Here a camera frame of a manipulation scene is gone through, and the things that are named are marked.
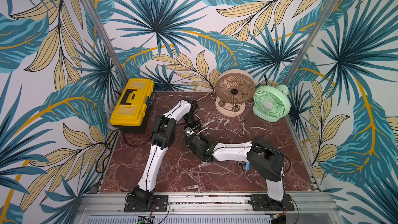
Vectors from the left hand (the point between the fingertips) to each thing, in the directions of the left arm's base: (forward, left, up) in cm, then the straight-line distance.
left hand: (198, 136), depth 94 cm
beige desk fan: (+19, -20, +22) cm, 35 cm away
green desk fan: (+11, -40, +19) cm, 46 cm away
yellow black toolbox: (+16, +38, +14) cm, 43 cm away
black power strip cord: (-6, +38, -3) cm, 39 cm away
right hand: (-2, +2, +2) cm, 4 cm away
